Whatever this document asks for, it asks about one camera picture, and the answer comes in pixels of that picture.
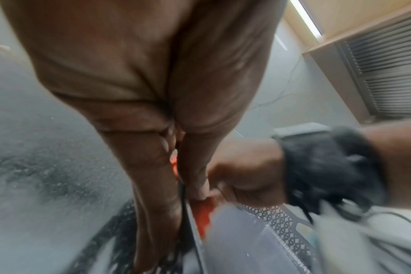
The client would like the person's right hand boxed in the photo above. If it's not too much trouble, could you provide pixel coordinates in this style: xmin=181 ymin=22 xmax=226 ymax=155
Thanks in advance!
xmin=205 ymin=138 xmax=291 ymax=207

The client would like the black wrist strap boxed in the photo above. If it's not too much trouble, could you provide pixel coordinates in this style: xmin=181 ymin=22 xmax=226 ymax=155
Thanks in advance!
xmin=271 ymin=125 xmax=390 ymax=224

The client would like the long ceiling light tube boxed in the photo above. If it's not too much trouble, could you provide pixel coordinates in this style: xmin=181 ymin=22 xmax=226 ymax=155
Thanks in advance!
xmin=288 ymin=0 xmax=324 ymax=38

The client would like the black cable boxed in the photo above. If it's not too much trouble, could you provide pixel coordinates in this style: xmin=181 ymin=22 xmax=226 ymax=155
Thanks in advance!
xmin=356 ymin=210 xmax=411 ymax=236

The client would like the person's right forearm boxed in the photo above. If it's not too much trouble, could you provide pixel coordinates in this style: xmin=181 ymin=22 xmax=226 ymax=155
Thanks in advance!
xmin=360 ymin=119 xmax=411 ymax=212

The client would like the person's left hand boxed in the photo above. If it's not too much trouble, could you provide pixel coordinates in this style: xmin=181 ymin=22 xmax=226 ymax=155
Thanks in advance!
xmin=0 ymin=0 xmax=288 ymax=274

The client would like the grey white cloth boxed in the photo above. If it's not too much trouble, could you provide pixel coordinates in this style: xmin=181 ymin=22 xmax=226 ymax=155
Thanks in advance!
xmin=312 ymin=199 xmax=411 ymax=274

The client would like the orange plastic object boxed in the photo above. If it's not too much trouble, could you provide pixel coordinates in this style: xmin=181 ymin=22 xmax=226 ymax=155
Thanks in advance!
xmin=171 ymin=156 xmax=218 ymax=239

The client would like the grey louvred vent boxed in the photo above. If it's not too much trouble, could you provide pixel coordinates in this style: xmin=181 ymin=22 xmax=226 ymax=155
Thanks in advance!
xmin=339 ymin=12 xmax=411 ymax=120

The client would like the grey lattice plastic basket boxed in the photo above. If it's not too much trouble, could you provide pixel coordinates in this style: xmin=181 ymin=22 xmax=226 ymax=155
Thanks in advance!
xmin=66 ymin=180 xmax=330 ymax=274

